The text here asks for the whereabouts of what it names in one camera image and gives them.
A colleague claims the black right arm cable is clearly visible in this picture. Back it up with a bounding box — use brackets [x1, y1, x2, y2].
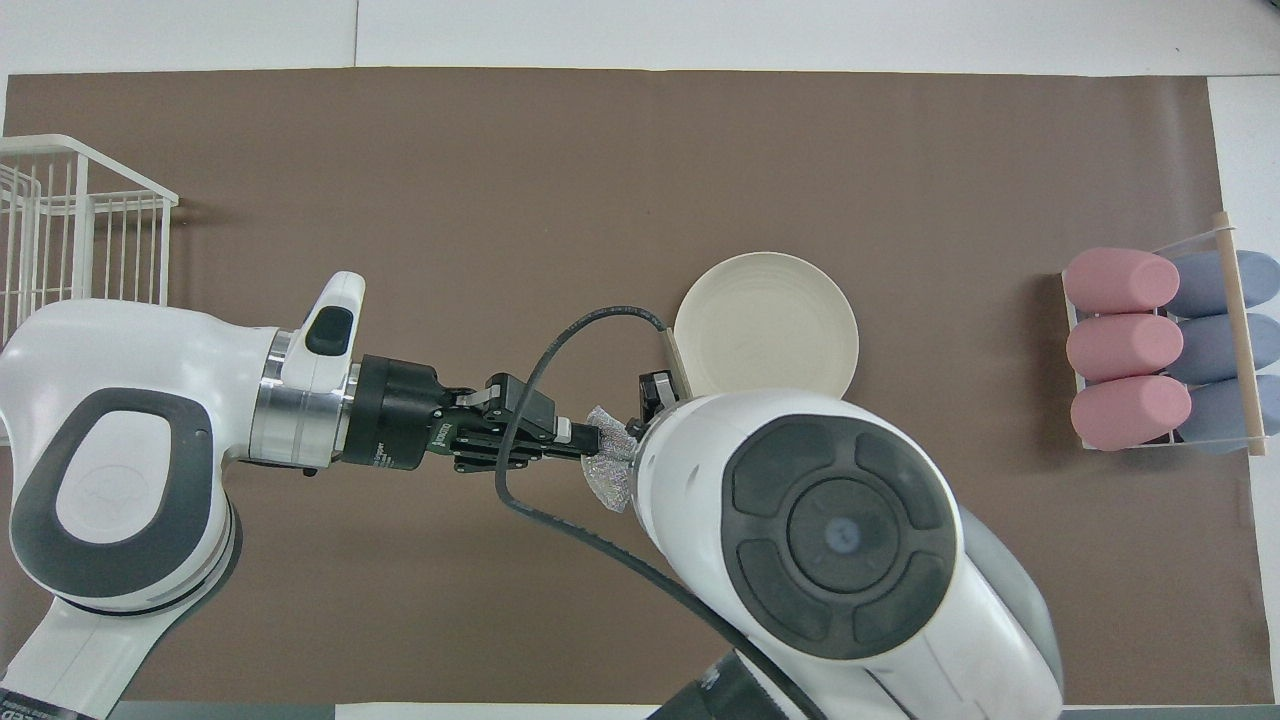
[495, 305, 831, 720]

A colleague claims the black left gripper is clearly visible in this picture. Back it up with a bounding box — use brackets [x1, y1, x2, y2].
[345, 355, 686, 474]

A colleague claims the white wire basket rack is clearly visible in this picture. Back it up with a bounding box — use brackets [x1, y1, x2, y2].
[0, 134, 179, 321]

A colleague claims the pink plastic cup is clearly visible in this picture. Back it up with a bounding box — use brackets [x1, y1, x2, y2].
[1070, 375, 1193, 452]
[1063, 247, 1182, 317]
[1066, 313, 1185, 384]

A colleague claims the white cup rack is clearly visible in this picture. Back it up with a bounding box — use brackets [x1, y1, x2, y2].
[1060, 210, 1269, 458]

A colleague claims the blue plastic cup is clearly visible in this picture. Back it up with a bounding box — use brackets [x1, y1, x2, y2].
[1165, 250, 1280, 319]
[1175, 375, 1280, 456]
[1170, 313, 1280, 384]

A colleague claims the brown table mat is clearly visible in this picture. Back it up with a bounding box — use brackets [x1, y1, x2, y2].
[0, 67, 1276, 706]

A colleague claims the silver mesh sponge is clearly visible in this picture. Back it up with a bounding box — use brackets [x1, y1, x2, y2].
[582, 405, 641, 513]

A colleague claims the cream round plate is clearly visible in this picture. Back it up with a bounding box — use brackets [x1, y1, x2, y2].
[673, 252, 860, 401]

